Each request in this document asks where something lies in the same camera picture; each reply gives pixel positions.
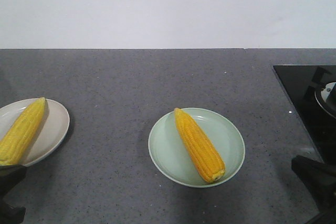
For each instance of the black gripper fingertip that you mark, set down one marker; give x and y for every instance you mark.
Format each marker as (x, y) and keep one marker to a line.
(318, 178)

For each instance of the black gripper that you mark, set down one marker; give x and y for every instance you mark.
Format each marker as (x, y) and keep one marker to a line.
(11, 175)

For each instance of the yellow corn cob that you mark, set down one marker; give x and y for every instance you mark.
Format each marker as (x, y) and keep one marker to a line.
(19, 137)
(205, 157)

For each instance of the black glass gas hob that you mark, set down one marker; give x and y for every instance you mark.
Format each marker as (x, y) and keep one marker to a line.
(311, 89)

